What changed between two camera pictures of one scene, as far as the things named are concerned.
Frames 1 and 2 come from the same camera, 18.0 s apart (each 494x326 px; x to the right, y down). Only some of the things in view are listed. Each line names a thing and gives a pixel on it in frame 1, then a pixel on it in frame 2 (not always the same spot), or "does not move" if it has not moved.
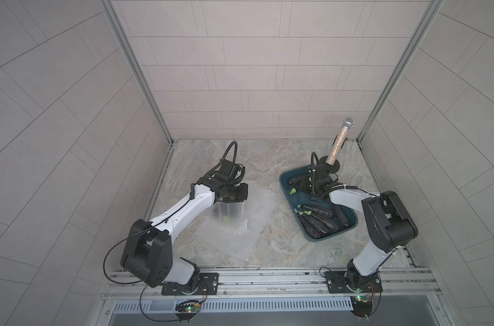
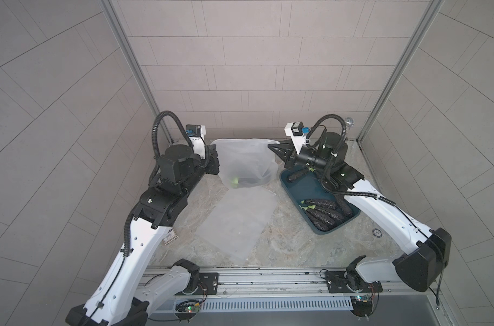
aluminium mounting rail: x=275 y=284 does not move
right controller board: x=361 y=305 does not move
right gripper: x=313 y=195 -> x=287 y=148
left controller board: x=186 y=310 does not move
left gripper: x=243 y=193 -> x=209 y=159
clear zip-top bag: x=234 y=228 -> x=245 y=164
